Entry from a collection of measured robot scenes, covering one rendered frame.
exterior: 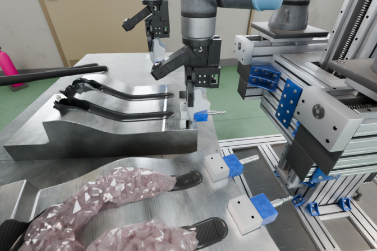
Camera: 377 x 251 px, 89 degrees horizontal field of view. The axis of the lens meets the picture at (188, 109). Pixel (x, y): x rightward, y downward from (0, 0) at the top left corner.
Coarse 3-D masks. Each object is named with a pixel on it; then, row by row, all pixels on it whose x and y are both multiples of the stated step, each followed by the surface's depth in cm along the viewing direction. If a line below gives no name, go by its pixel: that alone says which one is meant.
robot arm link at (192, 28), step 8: (184, 16) 42; (216, 16) 40; (184, 24) 39; (192, 24) 38; (200, 24) 38; (208, 24) 38; (184, 32) 40; (192, 32) 39; (200, 32) 39; (208, 32) 39
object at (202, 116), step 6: (180, 102) 55; (186, 102) 55; (180, 108) 53; (186, 108) 52; (186, 114) 52; (198, 114) 53; (204, 114) 53; (210, 114) 55; (198, 120) 54; (204, 120) 54
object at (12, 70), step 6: (0, 48) 223; (0, 54) 225; (6, 54) 230; (0, 60) 226; (6, 60) 230; (0, 66) 232; (6, 66) 232; (12, 66) 237; (6, 72) 235; (12, 72) 238; (18, 84) 246; (24, 84) 252; (12, 90) 242
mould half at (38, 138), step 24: (96, 96) 57; (48, 120) 45; (72, 120) 46; (96, 120) 49; (168, 120) 52; (24, 144) 49; (48, 144) 49; (72, 144) 50; (96, 144) 50; (120, 144) 51; (144, 144) 51; (168, 144) 52; (192, 144) 52
